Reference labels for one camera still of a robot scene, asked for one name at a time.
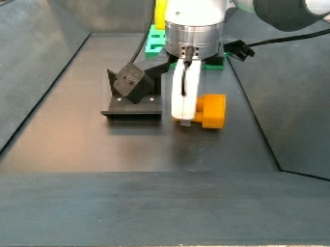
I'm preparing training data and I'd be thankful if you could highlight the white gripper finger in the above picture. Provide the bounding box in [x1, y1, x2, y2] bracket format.
[171, 59, 184, 120]
[182, 60, 202, 126]

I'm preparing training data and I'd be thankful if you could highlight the yellow three prong object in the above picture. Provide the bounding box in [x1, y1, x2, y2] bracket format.
[171, 94, 227, 129]

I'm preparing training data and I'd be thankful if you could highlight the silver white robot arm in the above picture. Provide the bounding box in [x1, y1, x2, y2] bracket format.
[156, 0, 330, 129]

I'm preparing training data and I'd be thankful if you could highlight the black curved fixture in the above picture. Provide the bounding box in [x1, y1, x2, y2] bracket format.
[101, 62, 168, 121]

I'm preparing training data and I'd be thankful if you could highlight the green shape sorter block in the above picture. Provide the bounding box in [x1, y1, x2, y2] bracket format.
[144, 25, 224, 70]

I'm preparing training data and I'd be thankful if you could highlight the yellow rectangular block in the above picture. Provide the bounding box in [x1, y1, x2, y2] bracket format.
[155, 0, 167, 30]

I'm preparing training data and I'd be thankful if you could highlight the black cable with connector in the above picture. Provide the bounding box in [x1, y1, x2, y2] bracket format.
[223, 28, 330, 63]

